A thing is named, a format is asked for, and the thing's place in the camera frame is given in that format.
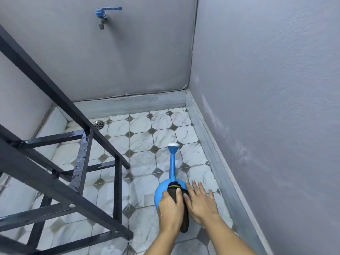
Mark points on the person's right hand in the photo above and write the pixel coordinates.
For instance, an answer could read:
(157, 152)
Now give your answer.
(202, 204)

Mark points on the person's left hand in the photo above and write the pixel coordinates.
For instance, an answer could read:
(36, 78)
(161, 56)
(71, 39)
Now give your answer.
(170, 209)

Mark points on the dark cleaning cloth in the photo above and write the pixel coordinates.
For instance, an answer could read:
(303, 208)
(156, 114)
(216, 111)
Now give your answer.
(183, 220)

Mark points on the blue plastic watering can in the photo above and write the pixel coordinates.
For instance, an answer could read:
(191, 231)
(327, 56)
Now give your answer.
(172, 167)

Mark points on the person's right forearm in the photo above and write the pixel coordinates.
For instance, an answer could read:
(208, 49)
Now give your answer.
(228, 239)

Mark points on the round metal floor drain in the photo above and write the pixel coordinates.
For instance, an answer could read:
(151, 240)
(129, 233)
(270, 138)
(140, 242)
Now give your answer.
(98, 124)

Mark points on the black metal table frame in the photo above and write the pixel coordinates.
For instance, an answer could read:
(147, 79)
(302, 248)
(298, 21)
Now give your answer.
(66, 161)

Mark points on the blue wall tap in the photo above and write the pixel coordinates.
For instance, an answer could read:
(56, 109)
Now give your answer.
(102, 14)

